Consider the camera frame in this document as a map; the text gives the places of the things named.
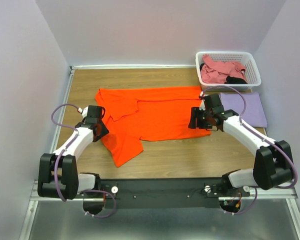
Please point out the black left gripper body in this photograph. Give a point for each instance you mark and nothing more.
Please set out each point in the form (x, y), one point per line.
(103, 130)

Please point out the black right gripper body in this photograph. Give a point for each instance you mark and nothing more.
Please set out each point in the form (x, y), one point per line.
(202, 118)

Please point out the orange t-shirt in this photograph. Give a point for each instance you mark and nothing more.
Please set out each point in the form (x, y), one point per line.
(147, 114)

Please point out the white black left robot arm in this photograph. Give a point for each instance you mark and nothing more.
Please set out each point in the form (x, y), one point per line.
(58, 175)

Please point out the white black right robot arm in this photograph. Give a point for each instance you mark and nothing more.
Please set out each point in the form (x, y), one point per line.
(273, 162)

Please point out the black garment in basket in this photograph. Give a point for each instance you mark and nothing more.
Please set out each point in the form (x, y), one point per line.
(236, 80)

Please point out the folded lavender t-shirt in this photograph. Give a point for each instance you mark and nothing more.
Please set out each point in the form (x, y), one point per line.
(254, 113)

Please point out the pink t-shirt in basket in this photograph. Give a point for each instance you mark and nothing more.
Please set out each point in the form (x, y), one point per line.
(220, 71)

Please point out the white plastic laundry basket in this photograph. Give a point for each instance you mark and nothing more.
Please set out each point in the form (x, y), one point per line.
(227, 68)

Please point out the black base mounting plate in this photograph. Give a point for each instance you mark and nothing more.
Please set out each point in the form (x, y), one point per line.
(159, 193)

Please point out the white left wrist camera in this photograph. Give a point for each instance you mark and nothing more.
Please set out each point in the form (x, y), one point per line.
(84, 112)

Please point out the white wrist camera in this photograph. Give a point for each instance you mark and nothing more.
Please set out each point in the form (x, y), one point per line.
(84, 112)
(202, 105)

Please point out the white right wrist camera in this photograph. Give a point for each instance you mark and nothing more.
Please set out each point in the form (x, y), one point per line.
(202, 105)

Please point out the aluminium frame rail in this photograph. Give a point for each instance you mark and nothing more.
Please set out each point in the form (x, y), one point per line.
(275, 215)

